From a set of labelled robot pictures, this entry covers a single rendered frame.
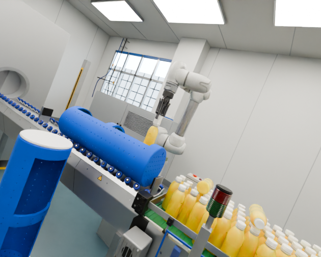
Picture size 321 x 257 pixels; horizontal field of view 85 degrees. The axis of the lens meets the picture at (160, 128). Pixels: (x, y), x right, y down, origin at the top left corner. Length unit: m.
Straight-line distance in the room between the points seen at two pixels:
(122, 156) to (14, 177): 0.56
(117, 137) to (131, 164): 0.22
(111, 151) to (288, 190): 3.16
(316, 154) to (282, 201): 0.93
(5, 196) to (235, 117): 3.56
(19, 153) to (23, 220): 0.38
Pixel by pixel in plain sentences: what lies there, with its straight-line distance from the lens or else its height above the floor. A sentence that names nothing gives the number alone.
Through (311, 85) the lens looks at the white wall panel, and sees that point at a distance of 4.03.
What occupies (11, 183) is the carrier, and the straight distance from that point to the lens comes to 1.25.
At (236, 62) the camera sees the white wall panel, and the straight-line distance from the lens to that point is 4.30.
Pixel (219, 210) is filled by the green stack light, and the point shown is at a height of 1.19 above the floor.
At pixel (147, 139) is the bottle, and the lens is 1.17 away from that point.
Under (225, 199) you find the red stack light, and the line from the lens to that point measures 0.70.
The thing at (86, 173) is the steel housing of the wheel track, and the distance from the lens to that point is 1.37.
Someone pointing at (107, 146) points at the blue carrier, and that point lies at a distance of 1.23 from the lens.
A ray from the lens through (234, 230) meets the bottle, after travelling 0.97.
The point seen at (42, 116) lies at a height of 0.98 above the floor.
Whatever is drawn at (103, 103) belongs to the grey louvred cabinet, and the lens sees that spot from 4.02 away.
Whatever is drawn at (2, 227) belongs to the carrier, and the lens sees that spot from 1.37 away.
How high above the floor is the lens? 1.40
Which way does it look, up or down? 3 degrees down
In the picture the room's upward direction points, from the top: 23 degrees clockwise
